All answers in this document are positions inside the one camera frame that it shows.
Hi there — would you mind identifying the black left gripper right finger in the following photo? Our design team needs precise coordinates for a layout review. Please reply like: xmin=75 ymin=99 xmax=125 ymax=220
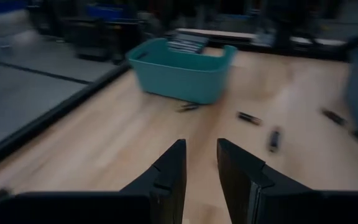
xmin=216 ymin=138 xmax=358 ymax=224

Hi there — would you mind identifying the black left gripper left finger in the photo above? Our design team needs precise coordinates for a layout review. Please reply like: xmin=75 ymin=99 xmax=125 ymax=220
xmin=0 ymin=138 xmax=188 ymax=224

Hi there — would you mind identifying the silver AA battery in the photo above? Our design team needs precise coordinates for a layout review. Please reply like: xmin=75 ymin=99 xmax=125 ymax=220
xmin=176 ymin=101 xmax=202 ymax=113

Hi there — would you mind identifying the light teal plastic bin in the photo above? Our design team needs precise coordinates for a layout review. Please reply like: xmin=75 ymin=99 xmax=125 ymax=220
xmin=125 ymin=37 xmax=239 ymax=106

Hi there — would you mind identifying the silver and black battery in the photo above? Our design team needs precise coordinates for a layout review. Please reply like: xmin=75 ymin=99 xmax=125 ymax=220
xmin=266 ymin=126 xmax=283 ymax=154

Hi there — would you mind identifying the black copper-top battery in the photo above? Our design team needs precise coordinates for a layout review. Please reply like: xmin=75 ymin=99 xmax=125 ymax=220
xmin=236 ymin=111 xmax=264 ymax=127
xmin=319 ymin=107 xmax=349 ymax=128

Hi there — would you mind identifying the black desk calculator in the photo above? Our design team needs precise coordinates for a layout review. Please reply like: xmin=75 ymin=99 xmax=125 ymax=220
xmin=167 ymin=32 xmax=210 ymax=55

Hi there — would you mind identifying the black cabinet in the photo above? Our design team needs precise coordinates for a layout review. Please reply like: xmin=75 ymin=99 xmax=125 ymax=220
xmin=62 ymin=17 xmax=144 ymax=63

